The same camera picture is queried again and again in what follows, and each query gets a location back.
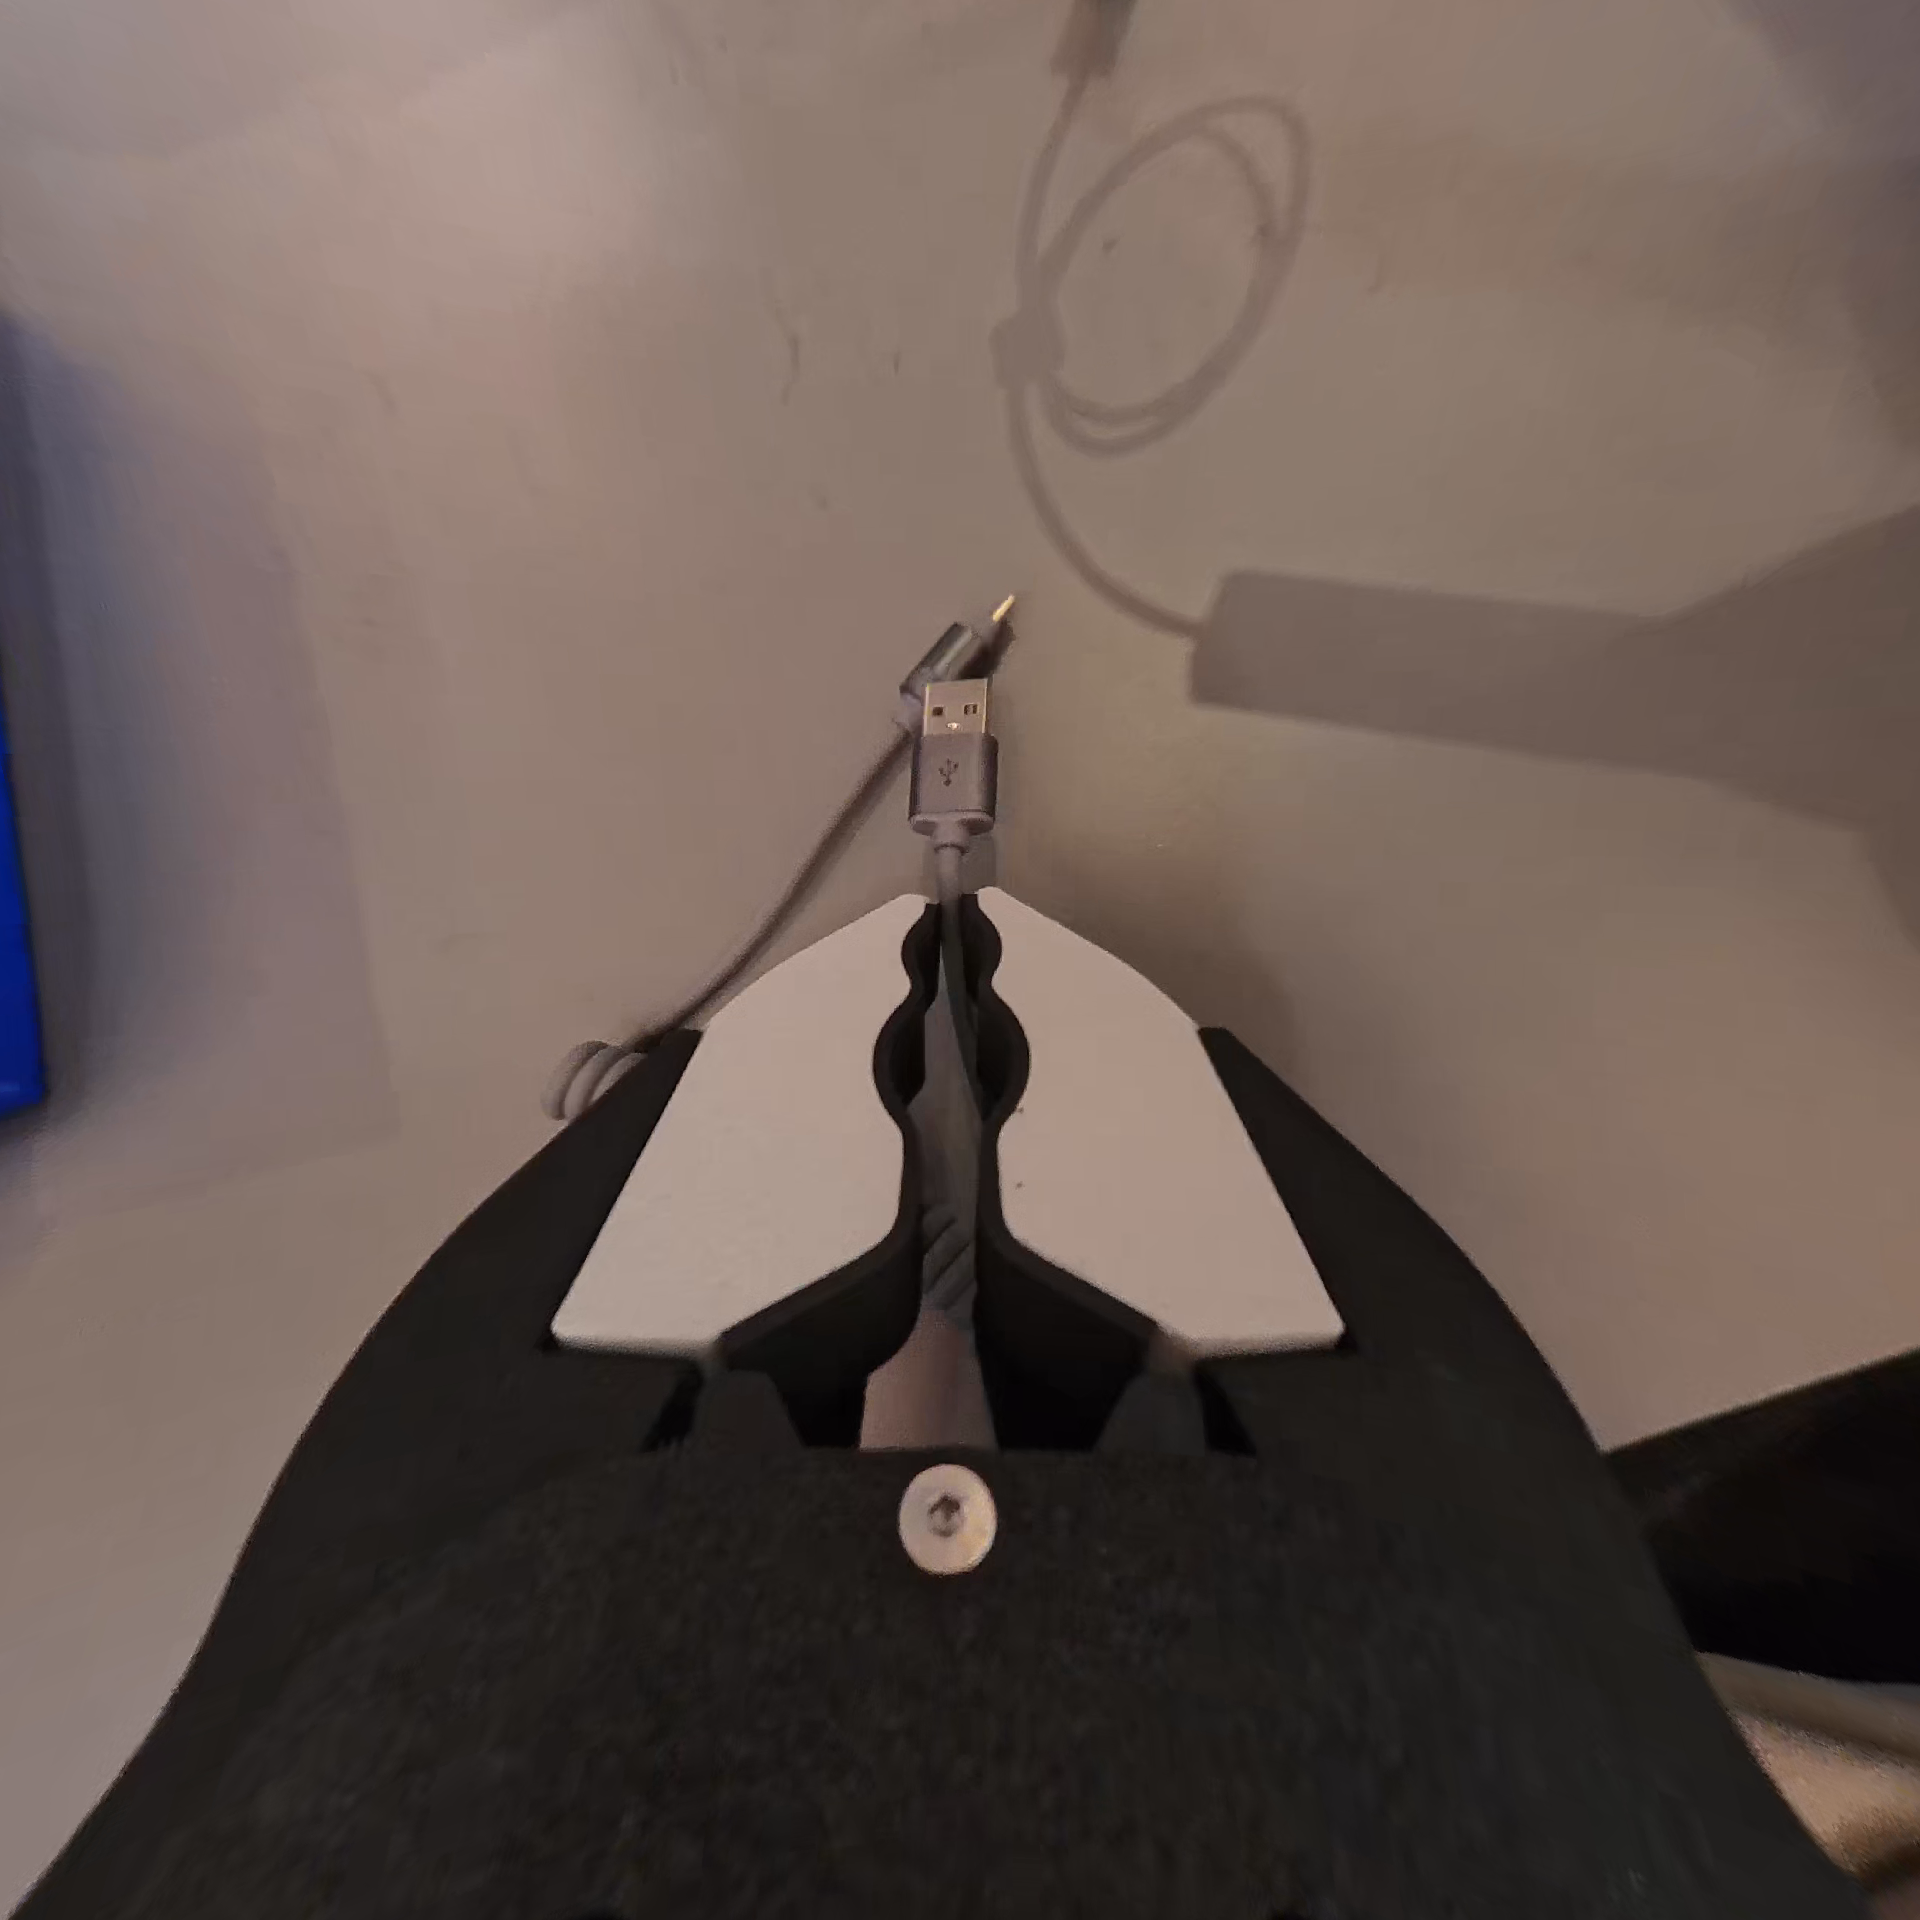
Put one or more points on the blue plastic bin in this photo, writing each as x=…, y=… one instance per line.
x=16, y=901

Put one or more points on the person's tan trousers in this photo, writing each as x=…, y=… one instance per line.
x=1843, y=1771

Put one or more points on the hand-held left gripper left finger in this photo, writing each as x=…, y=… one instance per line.
x=750, y=1169

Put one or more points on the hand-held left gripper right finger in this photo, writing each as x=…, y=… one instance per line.
x=1170, y=1169

